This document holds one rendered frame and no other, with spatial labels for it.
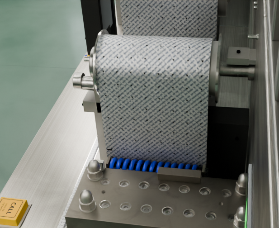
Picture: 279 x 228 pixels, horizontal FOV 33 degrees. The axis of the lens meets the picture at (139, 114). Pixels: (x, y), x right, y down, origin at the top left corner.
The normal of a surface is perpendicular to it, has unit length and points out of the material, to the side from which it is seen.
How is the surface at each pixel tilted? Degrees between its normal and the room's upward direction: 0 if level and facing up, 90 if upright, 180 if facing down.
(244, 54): 0
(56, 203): 0
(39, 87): 0
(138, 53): 41
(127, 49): 32
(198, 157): 90
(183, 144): 90
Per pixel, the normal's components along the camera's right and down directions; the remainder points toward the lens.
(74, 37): -0.06, -0.82
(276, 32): -0.19, 0.57
